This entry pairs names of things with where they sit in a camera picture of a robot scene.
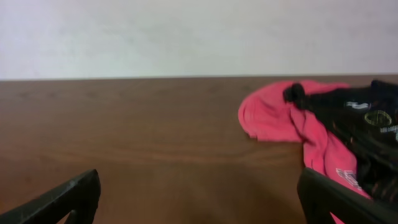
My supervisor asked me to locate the black printed cycling jersey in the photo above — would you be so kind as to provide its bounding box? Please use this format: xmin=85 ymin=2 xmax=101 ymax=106
xmin=283 ymin=80 xmax=397 ymax=204

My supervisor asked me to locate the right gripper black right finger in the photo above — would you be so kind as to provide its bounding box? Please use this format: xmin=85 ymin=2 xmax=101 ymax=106
xmin=297 ymin=168 xmax=397 ymax=224

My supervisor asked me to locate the red printed t-shirt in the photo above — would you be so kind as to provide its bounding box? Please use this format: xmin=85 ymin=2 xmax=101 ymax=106
xmin=238 ymin=80 xmax=373 ymax=224

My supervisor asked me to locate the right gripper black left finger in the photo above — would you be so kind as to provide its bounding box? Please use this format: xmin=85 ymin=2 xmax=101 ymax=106
xmin=1 ymin=169 xmax=101 ymax=224

